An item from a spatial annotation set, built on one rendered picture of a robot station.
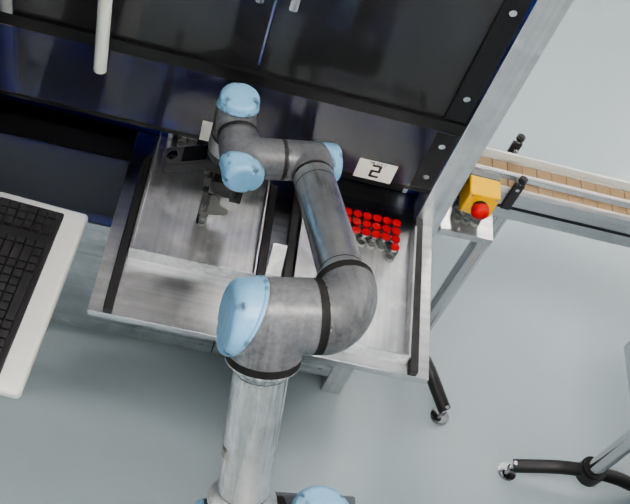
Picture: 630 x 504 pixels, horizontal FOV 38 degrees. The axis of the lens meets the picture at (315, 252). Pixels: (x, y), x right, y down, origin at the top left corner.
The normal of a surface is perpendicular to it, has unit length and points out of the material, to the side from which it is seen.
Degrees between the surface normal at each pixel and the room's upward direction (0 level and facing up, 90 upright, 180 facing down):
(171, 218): 0
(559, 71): 0
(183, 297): 0
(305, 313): 26
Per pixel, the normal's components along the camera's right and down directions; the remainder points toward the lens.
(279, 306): 0.26, -0.30
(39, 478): 0.24, -0.56
